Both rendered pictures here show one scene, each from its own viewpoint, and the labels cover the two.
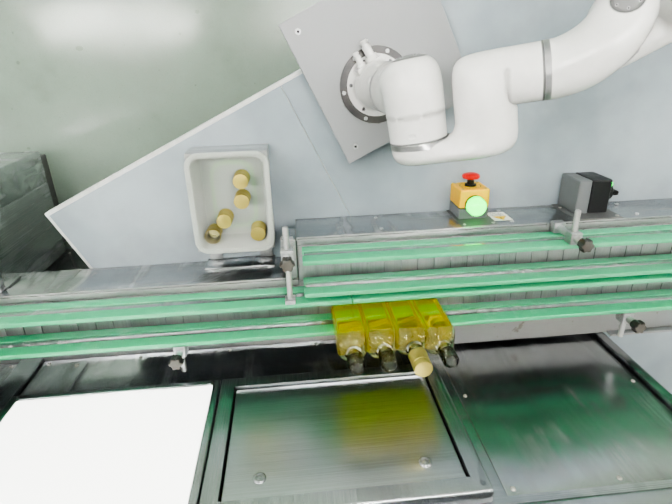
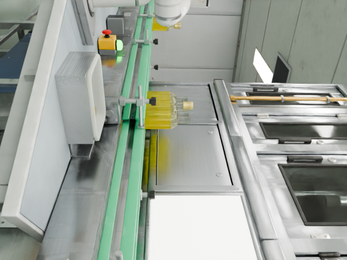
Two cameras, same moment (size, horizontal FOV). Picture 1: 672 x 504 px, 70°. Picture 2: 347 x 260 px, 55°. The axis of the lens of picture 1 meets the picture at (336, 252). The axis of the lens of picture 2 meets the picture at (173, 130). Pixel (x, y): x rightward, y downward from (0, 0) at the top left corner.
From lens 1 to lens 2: 1.32 m
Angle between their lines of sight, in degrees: 75
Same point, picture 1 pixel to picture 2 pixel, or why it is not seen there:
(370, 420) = (186, 142)
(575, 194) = (121, 26)
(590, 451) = (199, 103)
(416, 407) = (179, 129)
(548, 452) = (199, 111)
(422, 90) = not seen: outside the picture
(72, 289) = (92, 230)
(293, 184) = not seen: hidden behind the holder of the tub
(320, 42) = not seen: outside the picture
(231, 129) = (61, 49)
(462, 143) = (185, 8)
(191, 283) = (109, 161)
